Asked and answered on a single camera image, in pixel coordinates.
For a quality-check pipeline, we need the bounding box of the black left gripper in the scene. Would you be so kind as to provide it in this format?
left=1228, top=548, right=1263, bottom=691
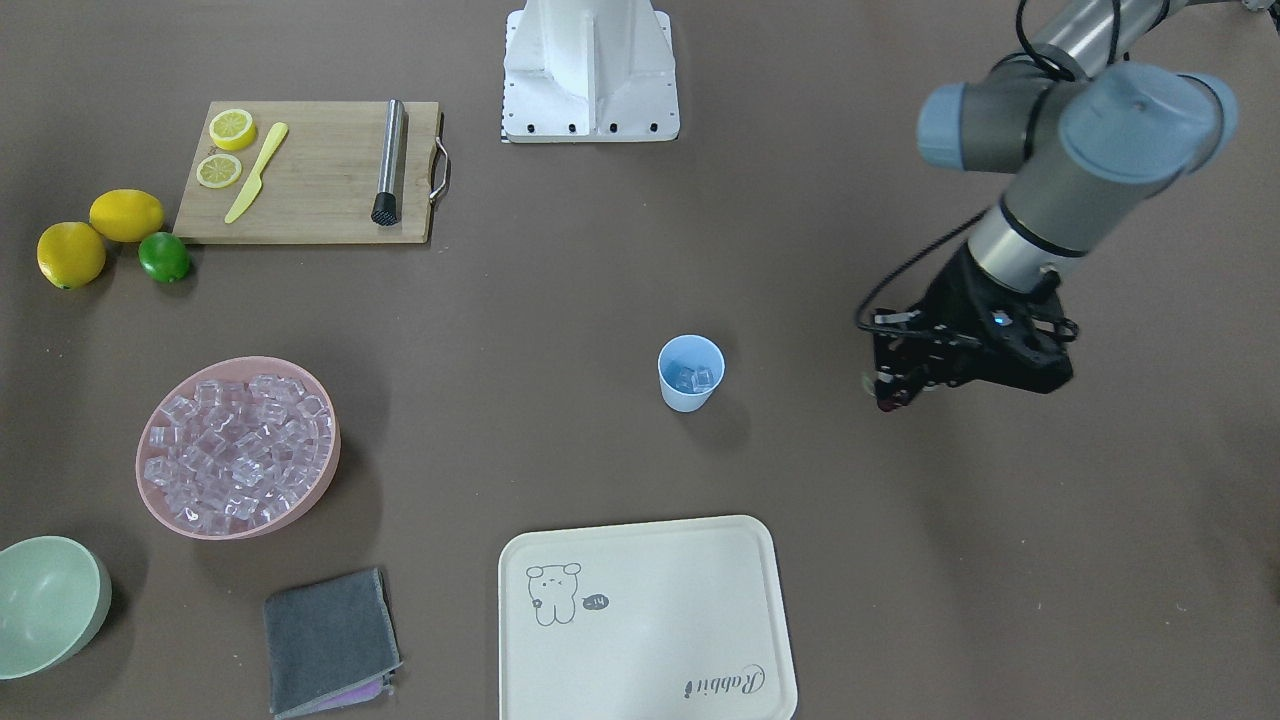
left=872, top=247, right=1078, bottom=407

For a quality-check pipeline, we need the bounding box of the clear ice cube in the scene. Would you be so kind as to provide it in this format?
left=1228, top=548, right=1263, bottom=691
left=669, top=366, right=717, bottom=395

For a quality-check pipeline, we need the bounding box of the dark red cherries pair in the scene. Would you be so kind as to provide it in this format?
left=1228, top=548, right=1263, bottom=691
left=861, top=372, right=910, bottom=413

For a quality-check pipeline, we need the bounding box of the grey silver left robot arm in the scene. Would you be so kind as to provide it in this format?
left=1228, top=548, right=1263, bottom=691
left=855, top=1, right=1239, bottom=413

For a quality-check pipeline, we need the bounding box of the light blue plastic cup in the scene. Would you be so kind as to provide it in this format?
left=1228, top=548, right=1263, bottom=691
left=657, top=334, right=726, bottom=413

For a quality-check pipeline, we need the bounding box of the pile of clear ice cubes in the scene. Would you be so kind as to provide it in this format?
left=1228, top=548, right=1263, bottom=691
left=143, top=373, right=333, bottom=534

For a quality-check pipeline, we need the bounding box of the cream rabbit tray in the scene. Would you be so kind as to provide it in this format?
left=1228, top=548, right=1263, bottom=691
left=497, top=515, right=799, bottom=719

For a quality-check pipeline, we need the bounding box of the steel muddler black tip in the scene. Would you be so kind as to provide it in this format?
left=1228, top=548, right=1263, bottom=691
left=370, top=99, right=407, bottom=227

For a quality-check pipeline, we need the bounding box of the bamboo cutting board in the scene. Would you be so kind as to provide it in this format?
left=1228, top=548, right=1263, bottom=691
left=174, top=100, right=448, bottom=245

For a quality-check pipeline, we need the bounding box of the grey folded cloth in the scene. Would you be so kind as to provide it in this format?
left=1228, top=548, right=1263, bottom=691
left=262, top=568, right=402, bottom=719

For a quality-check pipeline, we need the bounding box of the pink bowl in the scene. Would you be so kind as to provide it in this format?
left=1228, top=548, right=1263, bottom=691
left=134, top=357, right=340, bottom=542

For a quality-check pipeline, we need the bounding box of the yellow plastic knife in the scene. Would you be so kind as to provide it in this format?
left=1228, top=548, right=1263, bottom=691
left=223, top=122, right=291, bottom=225

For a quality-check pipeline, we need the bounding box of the upper lemon slice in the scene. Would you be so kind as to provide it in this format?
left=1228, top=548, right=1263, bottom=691
left=207, top=108, right=257, bottom=152

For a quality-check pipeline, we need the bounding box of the lemon slice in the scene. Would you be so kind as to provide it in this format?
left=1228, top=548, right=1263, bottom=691
left=195, top=152, right=243, bottom=190
left=207, top=108, right=257, bottom=152

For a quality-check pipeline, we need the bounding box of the lower lemon slice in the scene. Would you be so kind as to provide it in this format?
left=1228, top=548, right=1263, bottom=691
left=195, top=152, right=243, bottom=190

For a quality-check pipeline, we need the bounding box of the green lime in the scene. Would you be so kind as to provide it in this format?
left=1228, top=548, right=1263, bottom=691
left=137, top=231, right=192, bottom=283

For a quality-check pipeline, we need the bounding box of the yellow lemon near board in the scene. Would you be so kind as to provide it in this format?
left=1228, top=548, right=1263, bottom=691
left=90, top=188, right=165, bottom=243

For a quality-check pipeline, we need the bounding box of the yellow lemon outer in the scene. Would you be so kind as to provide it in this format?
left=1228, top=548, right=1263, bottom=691
left=36, top=222, right=108, bottom=290

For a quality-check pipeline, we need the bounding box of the mint green bowl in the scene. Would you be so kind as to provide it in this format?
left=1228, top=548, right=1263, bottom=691
left=1, top=536, right=113, bottom=682

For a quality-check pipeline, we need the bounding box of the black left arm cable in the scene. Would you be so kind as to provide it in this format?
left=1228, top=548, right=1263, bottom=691
left=855, top=0, right=1171, bottom=336

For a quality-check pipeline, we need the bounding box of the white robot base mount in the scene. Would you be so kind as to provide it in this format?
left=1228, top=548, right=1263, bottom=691
left=500, top=1, right=681, bottom=143

